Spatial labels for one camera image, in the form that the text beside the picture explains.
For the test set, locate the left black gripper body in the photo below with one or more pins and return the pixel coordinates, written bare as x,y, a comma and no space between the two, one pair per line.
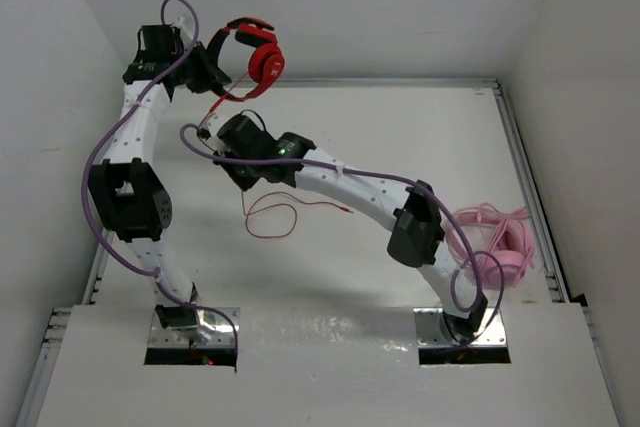
196,72

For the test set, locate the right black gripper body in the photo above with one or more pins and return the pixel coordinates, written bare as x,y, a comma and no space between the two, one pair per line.
245,175

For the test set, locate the red headphones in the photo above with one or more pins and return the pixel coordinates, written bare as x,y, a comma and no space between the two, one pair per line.
265,65

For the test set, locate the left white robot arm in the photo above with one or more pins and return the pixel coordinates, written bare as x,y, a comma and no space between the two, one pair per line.
129,197

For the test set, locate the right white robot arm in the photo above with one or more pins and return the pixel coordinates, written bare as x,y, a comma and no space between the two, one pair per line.
412,218

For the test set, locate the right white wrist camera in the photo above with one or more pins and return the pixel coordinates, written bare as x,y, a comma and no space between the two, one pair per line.
206,137

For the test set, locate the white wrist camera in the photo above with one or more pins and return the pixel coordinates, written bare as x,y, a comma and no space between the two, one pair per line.
186,26
206,137

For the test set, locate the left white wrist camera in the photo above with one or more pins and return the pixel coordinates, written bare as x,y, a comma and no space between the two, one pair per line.
186,26

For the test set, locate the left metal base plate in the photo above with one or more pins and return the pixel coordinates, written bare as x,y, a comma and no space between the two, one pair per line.
211,330

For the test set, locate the metal base plate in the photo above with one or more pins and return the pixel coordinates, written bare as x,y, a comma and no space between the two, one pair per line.
433,331
211,330

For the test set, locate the pink headphones with cable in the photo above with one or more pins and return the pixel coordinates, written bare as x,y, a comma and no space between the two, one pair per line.
508,243

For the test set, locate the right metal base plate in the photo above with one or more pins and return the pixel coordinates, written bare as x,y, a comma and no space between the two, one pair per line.
433,331

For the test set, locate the aluminium table frame rail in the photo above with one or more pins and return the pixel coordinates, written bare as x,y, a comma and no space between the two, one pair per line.
280,262

